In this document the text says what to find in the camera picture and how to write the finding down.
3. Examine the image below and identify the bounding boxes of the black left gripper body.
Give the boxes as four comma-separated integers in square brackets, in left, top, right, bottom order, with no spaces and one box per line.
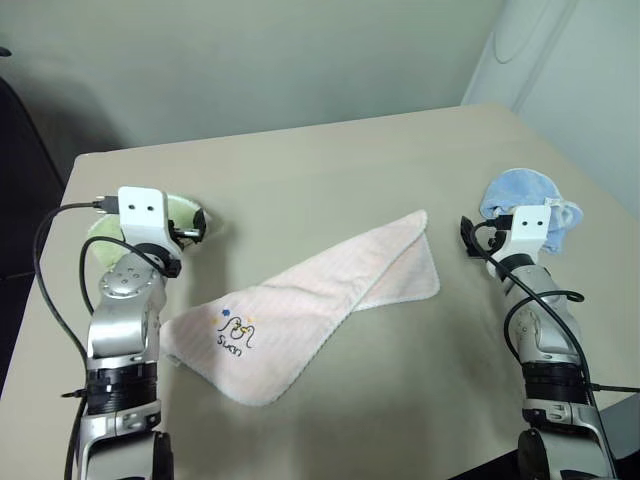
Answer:
[166,217,197,248]

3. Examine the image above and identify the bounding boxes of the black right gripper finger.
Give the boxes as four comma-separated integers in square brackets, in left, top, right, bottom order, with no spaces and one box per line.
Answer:
[459,215,485,258]

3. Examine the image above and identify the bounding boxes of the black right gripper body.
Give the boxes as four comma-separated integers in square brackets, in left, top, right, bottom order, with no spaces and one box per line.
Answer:
[478,214,513,255]

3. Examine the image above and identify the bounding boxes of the light green cloth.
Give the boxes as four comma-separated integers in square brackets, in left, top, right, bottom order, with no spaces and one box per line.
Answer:
[86,191,211,272]

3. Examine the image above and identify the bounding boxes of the blue cloth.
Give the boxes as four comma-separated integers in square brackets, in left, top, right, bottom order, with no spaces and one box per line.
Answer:
[480,168,585,256]

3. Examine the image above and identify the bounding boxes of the pink embroidered towel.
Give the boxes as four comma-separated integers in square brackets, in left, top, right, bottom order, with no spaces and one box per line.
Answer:
[158,209,442,408]

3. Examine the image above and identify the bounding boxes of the black chair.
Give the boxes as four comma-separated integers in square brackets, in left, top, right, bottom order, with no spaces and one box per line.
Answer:
[0,45,67,282]

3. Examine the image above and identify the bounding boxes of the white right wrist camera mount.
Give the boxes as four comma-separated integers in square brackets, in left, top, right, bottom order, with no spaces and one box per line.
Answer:
[507,205,553,257]

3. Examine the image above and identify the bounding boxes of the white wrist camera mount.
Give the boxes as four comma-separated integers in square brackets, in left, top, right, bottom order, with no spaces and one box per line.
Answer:
[507,205,553,257]
[117,185,175,247]

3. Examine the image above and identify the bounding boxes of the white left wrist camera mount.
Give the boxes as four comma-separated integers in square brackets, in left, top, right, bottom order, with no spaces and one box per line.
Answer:
[117,185,175,247]

